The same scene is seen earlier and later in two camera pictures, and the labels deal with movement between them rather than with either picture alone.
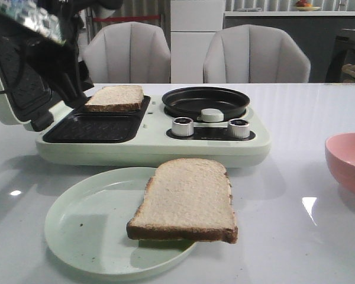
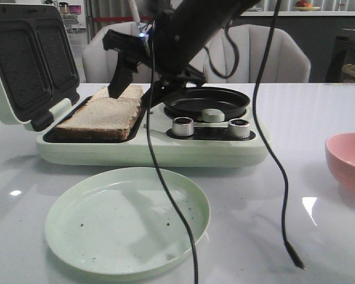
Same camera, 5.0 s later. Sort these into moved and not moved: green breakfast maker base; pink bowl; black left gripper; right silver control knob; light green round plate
Moved: black left gripper
Not moved: light green round plate; pink bowl; right silver control knob; green breakfast maker base
